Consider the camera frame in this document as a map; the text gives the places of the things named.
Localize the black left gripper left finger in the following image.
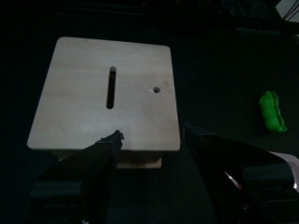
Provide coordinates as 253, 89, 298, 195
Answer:
23, 129, 127, 224

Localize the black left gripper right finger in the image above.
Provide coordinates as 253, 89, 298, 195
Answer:
182, 124, 299, 224

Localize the light wooden drawer box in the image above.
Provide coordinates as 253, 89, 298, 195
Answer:
26, 36, 183, 162

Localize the green toy pea pod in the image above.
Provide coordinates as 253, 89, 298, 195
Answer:
258, 90, 289, 133

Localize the white background panel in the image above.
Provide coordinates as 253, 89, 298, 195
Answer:
276, 0, 299, 22

